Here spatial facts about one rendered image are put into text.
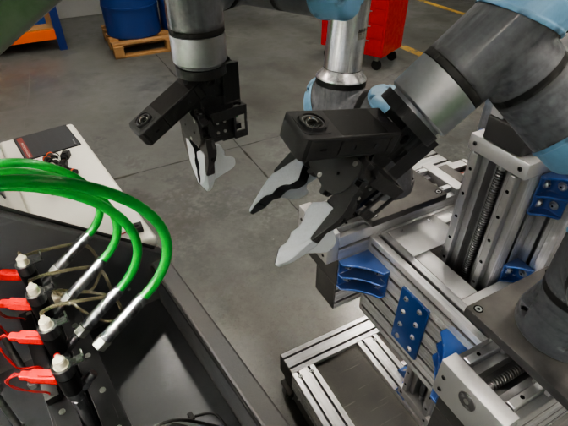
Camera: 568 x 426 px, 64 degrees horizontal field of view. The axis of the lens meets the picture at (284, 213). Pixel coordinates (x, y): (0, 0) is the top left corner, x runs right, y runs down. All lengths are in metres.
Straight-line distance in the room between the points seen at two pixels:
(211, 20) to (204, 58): 0.05
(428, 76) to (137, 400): 0.80
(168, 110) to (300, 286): 1.71
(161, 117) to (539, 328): 0.67
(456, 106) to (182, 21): 0.35
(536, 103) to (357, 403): 1.35
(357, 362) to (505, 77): 1.43
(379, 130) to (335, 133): 0.05
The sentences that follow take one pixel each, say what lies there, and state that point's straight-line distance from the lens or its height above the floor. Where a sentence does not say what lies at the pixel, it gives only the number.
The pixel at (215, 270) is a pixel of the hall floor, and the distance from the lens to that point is 2.37.
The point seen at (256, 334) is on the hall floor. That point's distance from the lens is 2.09.
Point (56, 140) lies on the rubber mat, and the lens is 1.57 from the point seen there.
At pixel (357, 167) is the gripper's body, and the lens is 0.45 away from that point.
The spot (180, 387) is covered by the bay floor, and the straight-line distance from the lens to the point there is 1.00.
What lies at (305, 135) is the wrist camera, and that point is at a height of 1.48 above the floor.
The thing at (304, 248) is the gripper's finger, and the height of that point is 1.35.
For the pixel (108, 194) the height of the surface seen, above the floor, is 1.37.
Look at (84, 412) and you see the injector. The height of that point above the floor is 1.02.
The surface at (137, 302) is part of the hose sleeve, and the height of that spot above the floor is 1.19.
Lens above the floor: 1.67
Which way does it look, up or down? 38 degrees down
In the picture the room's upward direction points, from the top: straight up
